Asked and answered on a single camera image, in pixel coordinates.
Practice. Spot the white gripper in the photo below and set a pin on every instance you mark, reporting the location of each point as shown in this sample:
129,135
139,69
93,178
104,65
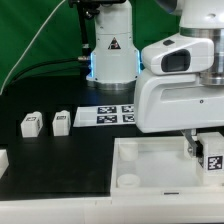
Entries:
169,93

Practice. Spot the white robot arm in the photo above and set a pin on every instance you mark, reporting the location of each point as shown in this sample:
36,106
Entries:
115,62

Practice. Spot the white paper with tags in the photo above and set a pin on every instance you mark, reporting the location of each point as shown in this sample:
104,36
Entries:
104,115

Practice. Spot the green backdrop curtain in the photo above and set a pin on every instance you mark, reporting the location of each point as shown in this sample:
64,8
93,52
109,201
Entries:
34,31

